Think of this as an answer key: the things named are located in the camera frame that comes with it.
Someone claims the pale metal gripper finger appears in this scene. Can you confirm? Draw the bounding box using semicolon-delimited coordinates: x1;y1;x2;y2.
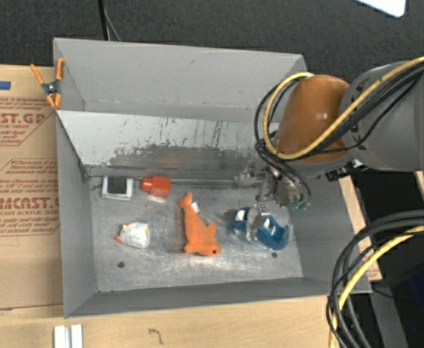
248;204;273;240

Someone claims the orange toy fish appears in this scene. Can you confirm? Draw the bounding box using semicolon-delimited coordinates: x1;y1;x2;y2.
177;191;223;257

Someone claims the grey metal bin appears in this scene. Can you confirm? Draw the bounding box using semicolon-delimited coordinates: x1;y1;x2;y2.
53;37;373;319

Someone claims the white toy chicken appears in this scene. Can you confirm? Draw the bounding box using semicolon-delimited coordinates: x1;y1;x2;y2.
115;221;151;250

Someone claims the white square box dark centre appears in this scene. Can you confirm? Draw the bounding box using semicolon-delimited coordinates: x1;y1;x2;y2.
101;175;134;202

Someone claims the brown cardboard board red print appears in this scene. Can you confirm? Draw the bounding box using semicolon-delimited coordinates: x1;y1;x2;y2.
0;62;65;312

